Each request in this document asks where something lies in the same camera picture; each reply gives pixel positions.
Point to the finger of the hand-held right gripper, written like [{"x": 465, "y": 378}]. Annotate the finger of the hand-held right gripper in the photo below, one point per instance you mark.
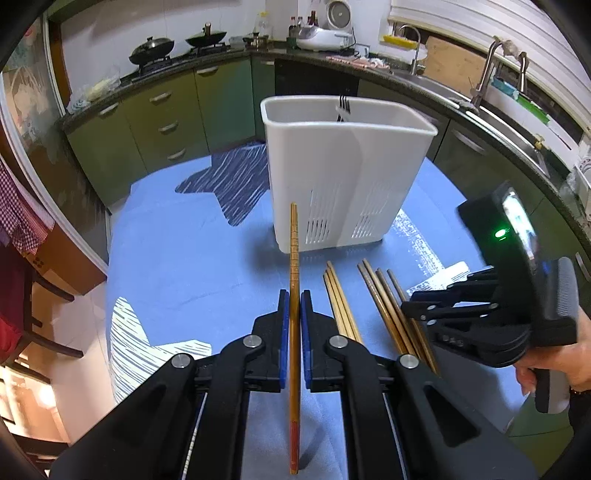
[
  {"x": 475, "y": 284},
  {"x": 425, "y": 308}
]

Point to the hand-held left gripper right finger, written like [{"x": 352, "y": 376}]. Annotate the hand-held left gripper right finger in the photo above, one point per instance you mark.
[{"x": 306, "y": 341}]

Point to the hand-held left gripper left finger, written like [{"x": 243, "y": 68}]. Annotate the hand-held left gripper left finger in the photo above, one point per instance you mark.
[{"x": 284, "y": 341}]

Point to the dark wooden chopstick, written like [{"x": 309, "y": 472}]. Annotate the dark wooden chopstick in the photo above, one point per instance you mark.
[
  {"x": 376, "y": 300},
  {"x": 394, "y": 300},
  {"x": 386, "y": 300},
  {"x": 400, "y": 288}
]

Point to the brown wooden chopstick red end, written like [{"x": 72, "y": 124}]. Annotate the brown wooden chopstick red end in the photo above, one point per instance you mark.
[{"x": 294, "y": 258}]

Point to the white plastic utensil holder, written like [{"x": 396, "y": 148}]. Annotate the white plastic utensil holder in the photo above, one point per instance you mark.
[{"x": 314, "y": 157}]

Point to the person's right hand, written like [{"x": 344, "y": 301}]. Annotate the person's right hand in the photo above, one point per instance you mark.
[{"x": 582, "y": 360}]

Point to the stainless steel sink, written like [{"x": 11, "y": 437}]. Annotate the stainless steel sink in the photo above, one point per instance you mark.
[{"x": 508, "y": 134}]

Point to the blue star print tablecloth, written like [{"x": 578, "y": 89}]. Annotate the blue star print tablecloth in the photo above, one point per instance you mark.
[{"x": 184, "y": 258}]

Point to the green plastic tray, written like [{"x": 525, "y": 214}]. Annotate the green plastic tray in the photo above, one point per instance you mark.
[{"x": 526, "y": 104}]

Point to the tall metal sink faucet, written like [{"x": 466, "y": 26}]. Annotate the tall metal sink faucet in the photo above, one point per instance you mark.
[{"x": 489, "y": 64}]

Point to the wooden cutting board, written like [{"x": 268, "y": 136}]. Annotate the wooden cutting board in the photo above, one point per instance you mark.
[{"x": 452, "y": 60}]

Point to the black fork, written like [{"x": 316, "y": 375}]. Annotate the black fork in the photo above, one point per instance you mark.
[{"x": 344, "y": 108}]

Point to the small curved metal faucet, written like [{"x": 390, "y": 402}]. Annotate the small curved metal faucet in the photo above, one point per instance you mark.
[{"x": 417, "y": 50}]

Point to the white window blind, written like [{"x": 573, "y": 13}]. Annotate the white window blind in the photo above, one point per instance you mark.
[{"x": 508, "y": 27}]

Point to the dark wooden chair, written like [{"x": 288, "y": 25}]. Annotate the dark wooden chair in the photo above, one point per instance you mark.
[{"x": 55, "y": 290}]

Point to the yellow sink caddy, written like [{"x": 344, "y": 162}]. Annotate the yellow sink caddy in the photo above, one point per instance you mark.
[{"x": 399, "y": 40}]

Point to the pink cloth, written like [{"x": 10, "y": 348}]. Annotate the pink cloth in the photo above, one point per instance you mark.
[{"x": 360, "y": 62}]

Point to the green kitchen cabinets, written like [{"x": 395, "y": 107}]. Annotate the green kitchen cabinets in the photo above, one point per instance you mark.
[{"x": 147, "y": 115}]

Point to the dark red garment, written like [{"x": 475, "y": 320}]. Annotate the dark red garment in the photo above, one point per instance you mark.
[{"x": 11, "y": 286}]

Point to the red checkered cloth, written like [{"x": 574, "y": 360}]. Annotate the red checkered cloth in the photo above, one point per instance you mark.
[{"x": 23, "y": 217}]

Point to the white rice cooker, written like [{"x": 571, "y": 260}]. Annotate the white rice cooker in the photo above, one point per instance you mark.
[{"x": 318, "y": 38}]

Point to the small metal pot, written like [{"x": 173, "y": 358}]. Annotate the small metal pot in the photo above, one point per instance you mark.
[{"x": 256, "y": 41}]

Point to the black gas stove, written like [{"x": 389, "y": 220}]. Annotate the black gas stove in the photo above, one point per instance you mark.
[{"x": 180, "y": 55}]

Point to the dark sauce bottle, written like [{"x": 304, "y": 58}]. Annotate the dark sauce bottle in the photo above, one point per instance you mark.
[
  {"x": 293, "y": 25},
  {"x": 313, "y": 18}
]

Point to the plastic bag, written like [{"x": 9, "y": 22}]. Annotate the plastic bag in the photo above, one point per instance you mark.
[{"x": 101, "y": 87}]

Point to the black wok with wooden knob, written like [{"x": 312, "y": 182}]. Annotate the black wok with wooden knob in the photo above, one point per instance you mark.
[{"x": 206, "y": 38}]

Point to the clear plastic bottle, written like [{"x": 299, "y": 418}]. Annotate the clear plastic bottle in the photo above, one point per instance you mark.
[{"x": 263, "y": 25}]

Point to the black wok with lid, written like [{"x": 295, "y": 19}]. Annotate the black wok with lid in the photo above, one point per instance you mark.
[{"x": 151, "y": 50}]

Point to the glass sliding door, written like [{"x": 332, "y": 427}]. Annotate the glass sliding door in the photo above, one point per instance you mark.
[{"x": 32, "y": 115}]

